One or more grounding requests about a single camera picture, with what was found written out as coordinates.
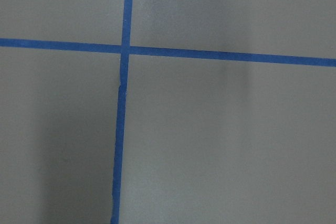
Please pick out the brown paper table cover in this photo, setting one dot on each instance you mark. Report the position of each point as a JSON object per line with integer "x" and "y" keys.
{"x": 167, "y": 111}

